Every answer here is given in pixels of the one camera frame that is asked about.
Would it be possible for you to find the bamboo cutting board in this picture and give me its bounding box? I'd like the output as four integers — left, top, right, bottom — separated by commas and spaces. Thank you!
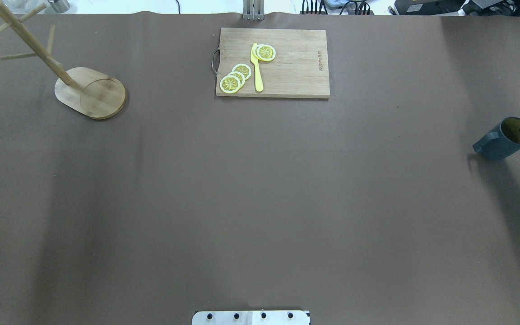
215, 27, 330, 99

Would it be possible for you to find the lemon slice under top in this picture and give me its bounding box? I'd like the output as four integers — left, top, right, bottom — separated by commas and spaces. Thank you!
251, 43, 262, 61

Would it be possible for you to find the lemon slice on knife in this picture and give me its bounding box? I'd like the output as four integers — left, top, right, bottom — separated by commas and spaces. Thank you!
257, 44, 276, 62

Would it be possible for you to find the blue mug yellow inside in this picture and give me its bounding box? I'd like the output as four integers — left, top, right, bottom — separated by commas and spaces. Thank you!
473, 117, 520, 161

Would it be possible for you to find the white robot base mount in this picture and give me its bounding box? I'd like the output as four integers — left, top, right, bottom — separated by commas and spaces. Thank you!
191, 309, 311, 325

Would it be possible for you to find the lemon slice middle stack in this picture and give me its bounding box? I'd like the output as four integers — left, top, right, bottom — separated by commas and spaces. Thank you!
227, 71, 246, 87

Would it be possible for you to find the lemon slice far end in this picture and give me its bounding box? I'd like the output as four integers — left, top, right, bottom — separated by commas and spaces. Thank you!
219, 76, 241, 94

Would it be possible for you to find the yellow plastic knife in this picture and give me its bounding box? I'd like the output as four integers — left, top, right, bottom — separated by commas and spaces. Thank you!
250, 43, 264, 93

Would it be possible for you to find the wooden cup storage rack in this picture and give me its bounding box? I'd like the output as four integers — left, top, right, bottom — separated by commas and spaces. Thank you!
0, 0, 127, 120

